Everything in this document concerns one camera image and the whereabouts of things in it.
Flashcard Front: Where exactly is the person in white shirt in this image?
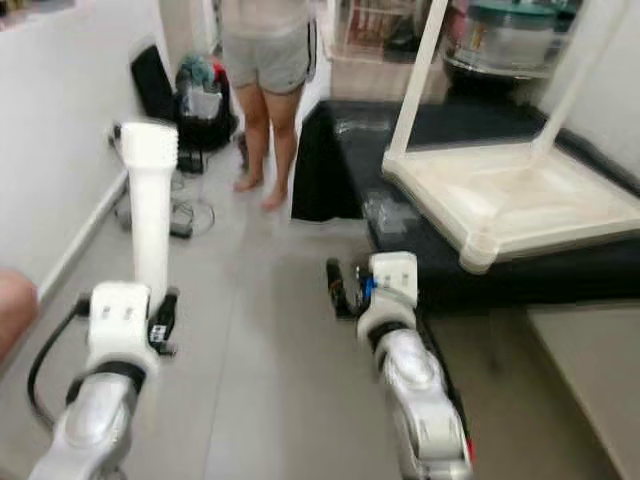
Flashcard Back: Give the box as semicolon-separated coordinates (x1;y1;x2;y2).
220;0;321;213

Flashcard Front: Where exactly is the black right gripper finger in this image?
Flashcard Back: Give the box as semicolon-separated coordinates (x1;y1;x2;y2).
325;257;354;321

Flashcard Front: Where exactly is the white plastic table top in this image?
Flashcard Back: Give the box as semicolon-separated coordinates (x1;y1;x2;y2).
382;138;640;275

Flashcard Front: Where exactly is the black open bag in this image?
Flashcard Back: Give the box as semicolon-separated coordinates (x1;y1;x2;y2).
130;45;241;153

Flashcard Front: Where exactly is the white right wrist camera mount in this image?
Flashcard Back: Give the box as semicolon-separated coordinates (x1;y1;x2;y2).
357;252;419;346

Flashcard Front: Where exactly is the green plastic tray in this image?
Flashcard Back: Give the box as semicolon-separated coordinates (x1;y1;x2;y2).
465;0;561;23

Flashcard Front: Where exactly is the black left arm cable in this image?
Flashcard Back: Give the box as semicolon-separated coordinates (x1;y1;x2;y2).
28;298;93;433

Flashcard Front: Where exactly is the white plastic table leg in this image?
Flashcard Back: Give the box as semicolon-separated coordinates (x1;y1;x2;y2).
390;0;453;159
530;0;633;159
118;121;180;301

